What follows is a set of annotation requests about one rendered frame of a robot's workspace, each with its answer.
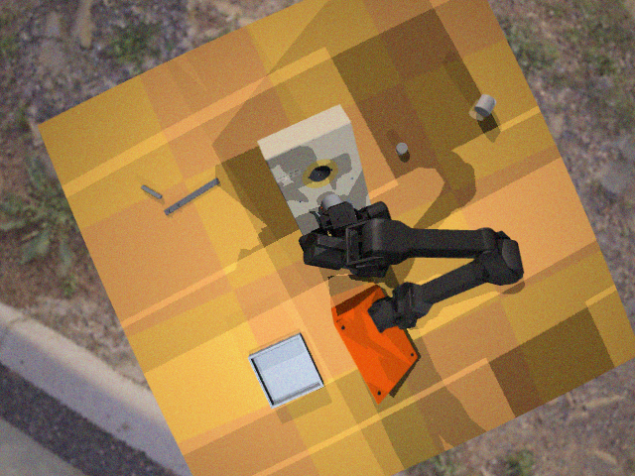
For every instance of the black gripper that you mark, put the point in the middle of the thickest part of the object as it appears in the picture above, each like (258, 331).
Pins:
(376, 210)

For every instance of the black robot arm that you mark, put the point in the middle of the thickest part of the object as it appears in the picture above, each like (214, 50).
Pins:
(385, 242)

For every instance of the grey panel with rectangular slot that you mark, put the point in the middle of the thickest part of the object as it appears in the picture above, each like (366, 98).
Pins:
(313, 159)

